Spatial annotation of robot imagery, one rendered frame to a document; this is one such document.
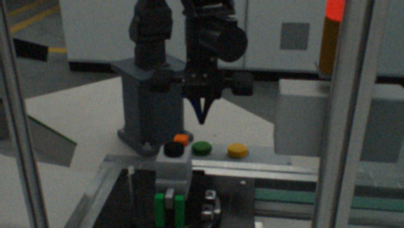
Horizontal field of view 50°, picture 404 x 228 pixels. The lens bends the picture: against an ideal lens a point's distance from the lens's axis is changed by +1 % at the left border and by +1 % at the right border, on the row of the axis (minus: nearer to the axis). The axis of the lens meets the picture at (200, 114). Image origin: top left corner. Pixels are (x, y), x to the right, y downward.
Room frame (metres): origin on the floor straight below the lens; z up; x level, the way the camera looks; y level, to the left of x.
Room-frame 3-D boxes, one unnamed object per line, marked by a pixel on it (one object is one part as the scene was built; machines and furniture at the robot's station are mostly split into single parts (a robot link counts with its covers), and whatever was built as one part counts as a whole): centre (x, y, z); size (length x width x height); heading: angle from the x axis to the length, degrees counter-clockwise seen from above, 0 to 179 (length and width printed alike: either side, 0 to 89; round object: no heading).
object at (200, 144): (0.74, 0.00, 0.96); 0.04 x 0.04 x 0.02
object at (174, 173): (0.52, 0.04, 1.06); 0.08 x 0.04 x 0.07; 173
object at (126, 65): (0.97, 0.11, 0.96); 0.15 x 0.15 x 0.20; 37
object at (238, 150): (0.73, -0.07, 0.96); 0.04 x 0.04 x 0.02
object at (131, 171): (0.50, 0.10, 1.03); 0.01 x 0.01 x 0.08; 83
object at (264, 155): (0.73, -0.07, 0.93); 0.21 x 0.07 x 0.06; 83
